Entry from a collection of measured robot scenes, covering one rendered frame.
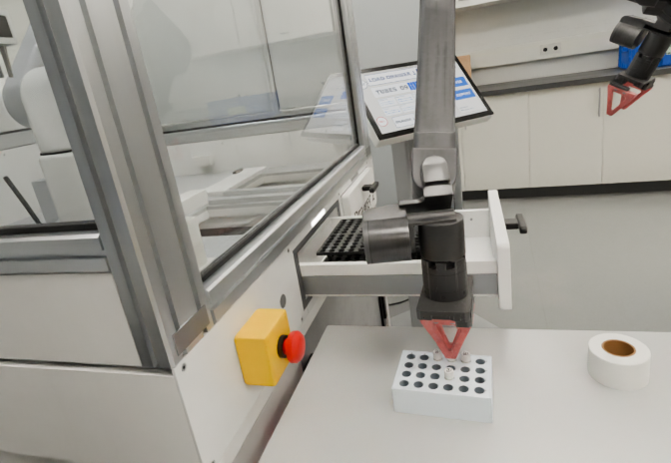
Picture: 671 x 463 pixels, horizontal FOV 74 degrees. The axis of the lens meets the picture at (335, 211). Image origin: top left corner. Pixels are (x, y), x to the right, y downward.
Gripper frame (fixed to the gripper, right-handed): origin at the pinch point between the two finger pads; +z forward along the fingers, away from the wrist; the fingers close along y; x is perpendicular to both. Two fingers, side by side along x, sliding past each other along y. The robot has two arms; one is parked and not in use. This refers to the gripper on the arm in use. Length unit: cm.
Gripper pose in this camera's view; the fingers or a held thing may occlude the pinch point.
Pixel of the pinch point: (450, 350)
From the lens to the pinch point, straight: 66.2
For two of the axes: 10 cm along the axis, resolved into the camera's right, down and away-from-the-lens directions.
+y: -3.2, 3.2, -8.9
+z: 1.4, 9.5, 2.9
